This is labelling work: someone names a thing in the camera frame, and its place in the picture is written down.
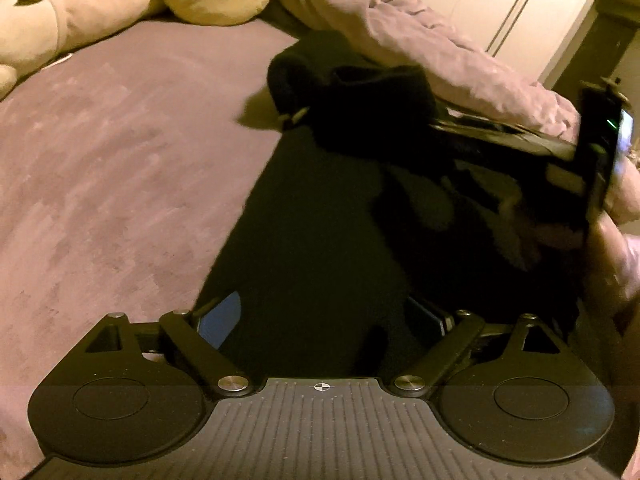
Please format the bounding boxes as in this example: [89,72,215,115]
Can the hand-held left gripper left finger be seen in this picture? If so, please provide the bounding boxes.
[82,292,253,398]

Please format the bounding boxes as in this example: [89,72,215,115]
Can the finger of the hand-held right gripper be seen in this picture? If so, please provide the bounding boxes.
[430,112,583,164]
[277,107,307,129]

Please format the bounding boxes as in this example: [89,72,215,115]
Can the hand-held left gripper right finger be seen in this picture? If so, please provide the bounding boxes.
[391,296,571,398]

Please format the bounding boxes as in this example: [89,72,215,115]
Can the black knit garment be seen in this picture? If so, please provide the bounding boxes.
[197,30,593,381]

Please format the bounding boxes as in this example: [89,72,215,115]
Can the person's right hand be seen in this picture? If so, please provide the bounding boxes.
[584,165,640,341]

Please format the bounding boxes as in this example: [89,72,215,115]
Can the white wardrobe doors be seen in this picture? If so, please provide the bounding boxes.
[392,0,615,88]

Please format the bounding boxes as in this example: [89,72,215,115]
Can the pink crumpled duvet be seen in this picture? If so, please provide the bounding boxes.
[275,0,586,143]

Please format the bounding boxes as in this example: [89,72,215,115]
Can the yellow plush toy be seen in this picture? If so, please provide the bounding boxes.
[0,0,287,102]

